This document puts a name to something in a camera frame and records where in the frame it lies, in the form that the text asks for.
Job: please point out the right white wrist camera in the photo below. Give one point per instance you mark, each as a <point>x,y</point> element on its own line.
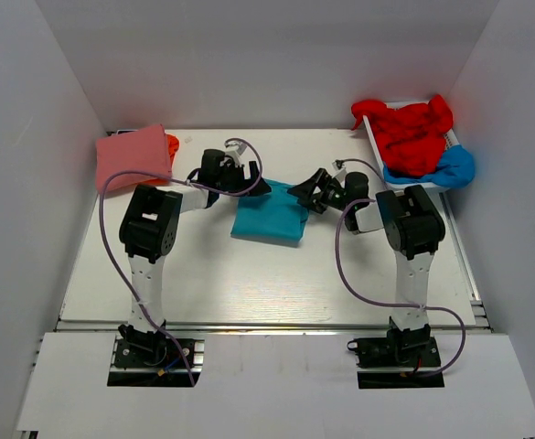
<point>340,171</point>

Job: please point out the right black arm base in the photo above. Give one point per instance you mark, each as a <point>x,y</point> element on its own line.
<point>406,359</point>

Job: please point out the white plastic basket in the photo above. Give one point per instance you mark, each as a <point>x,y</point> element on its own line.
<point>450,141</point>

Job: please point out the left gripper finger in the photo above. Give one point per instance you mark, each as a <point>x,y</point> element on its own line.
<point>254,171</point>
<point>255,188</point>

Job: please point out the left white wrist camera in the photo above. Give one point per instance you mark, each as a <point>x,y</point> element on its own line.
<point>234,149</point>

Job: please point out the teal t-shirt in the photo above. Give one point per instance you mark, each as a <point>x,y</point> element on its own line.
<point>275,217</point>

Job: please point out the folded pink t-shirt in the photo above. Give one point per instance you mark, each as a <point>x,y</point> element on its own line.
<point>143,150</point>

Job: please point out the red crumpled t-shirt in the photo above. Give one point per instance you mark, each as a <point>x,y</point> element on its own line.
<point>410,139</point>

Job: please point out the blue crumpled t-shirt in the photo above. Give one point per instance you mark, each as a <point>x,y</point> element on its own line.
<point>455,169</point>

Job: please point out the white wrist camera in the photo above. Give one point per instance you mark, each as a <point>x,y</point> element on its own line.
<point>340,171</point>
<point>234,149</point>

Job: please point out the aluminium table rail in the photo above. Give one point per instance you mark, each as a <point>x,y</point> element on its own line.
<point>113,326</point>

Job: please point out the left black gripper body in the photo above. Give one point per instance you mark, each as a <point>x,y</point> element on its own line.
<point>250,178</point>

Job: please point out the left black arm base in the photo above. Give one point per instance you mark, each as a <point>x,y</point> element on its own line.
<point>151,359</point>

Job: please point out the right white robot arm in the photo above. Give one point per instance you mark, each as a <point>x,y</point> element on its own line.
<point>413,229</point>

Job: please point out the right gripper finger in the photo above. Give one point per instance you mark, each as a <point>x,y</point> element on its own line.
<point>314,203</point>
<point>308,188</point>

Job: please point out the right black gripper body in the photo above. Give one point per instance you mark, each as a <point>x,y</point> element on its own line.
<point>318,190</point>

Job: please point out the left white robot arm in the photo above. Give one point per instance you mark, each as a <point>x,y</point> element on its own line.
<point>149,228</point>

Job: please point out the folded orange t-shirt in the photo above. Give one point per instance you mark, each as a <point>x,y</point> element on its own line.
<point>173,147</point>

